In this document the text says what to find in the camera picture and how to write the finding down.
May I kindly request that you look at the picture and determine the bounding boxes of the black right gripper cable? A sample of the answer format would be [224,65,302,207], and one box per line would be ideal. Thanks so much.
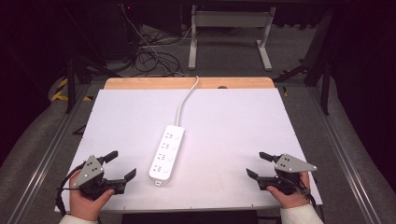
[293,176,318,210]

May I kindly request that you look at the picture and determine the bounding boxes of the person's left hand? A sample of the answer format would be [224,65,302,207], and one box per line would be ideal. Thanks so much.
[68,169,116,222]

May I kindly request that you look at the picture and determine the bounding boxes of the tangle of floor cables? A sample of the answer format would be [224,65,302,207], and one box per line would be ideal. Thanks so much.
[120,3,194,78]

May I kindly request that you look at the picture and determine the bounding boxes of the person's right hand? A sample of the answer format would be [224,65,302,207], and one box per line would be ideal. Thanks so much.
[266,171,312,210]

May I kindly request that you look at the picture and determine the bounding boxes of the aluminium floor rail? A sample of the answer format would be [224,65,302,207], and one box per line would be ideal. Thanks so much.
[306,86,383,224]
[6,82,95,224]

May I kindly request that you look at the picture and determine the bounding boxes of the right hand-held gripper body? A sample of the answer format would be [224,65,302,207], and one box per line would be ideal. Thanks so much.
[257,153,318,196]

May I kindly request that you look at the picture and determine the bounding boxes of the white power strip cable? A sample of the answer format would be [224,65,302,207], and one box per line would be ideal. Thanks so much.
[176,75,201,127]

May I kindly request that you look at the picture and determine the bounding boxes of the white power strip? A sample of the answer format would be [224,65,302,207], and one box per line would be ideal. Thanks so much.
[148,124,186,188]

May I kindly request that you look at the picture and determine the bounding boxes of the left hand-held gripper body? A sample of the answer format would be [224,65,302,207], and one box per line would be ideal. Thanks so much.
[73,154,127,201]

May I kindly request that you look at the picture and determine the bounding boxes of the black metal stand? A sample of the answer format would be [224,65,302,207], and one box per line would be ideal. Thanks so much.
[64,55,123,115]
[273,8,333,117]

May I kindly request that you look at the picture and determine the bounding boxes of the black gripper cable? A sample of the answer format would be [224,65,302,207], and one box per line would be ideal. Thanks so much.
[54,161,87,217]
[293,176,318,210]

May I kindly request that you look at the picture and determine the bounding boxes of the white metal desk frame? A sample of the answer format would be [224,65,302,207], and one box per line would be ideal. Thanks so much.
[188,4,277,72]

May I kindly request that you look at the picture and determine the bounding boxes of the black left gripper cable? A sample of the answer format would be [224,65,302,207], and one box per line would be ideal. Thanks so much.
[54,161,87,217]

